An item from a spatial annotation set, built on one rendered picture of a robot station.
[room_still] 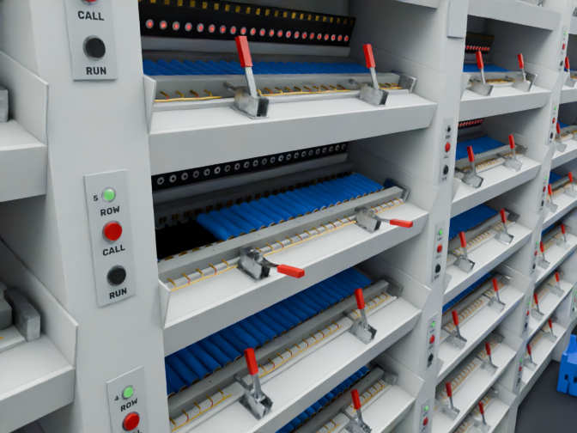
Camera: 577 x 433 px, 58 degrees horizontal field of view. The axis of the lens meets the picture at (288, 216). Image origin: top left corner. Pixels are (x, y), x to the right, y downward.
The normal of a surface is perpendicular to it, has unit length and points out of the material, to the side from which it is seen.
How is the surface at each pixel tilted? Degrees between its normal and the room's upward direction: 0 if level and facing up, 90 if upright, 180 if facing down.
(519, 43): 90
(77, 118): 90
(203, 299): 18
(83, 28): 90
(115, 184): 90
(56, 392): 108
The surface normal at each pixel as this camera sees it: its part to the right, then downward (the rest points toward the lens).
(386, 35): -0.66, 0.21
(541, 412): 0.00, -0.96
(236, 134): 0.72, 0.47
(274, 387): 0.23, -0.86
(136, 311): 0.76, 0.18
